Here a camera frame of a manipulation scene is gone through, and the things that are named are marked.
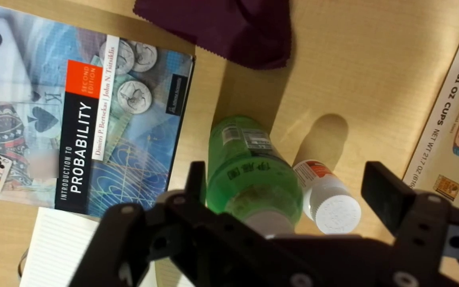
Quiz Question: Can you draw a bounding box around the purple cloth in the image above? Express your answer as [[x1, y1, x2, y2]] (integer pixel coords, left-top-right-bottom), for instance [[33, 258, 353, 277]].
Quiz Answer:
[[133, 0, 294, 70]]

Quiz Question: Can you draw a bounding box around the probability textbook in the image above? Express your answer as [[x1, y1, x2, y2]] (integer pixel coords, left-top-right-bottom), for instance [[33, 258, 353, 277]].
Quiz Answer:
[[0, 1, 197, 220]]

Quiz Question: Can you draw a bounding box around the green plastic bottle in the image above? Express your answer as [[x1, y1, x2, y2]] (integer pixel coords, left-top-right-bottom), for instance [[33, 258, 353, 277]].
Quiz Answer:
[[206, 115, 305, 237]]

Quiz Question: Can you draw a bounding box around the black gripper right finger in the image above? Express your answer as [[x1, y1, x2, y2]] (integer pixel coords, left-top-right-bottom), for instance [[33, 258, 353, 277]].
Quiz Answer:
[[361, 161, 459, 287]]

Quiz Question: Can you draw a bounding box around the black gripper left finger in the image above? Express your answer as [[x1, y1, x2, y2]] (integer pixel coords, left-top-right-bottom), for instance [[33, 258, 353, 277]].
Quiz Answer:
[[69, 161, 211, 287]]

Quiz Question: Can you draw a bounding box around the white lined notepad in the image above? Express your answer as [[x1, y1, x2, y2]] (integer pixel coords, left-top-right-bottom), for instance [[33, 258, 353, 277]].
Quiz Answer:
[[20, 206, 157, 287]]

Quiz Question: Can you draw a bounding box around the white printed cardboard box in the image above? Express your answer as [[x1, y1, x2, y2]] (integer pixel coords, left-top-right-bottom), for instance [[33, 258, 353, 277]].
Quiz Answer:
[[402, 0, 459, 214]]

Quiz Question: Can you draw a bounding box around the small white bottle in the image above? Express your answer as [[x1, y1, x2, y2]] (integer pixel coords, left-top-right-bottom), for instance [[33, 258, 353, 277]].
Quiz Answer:
[[292, 158, 364, 236]]

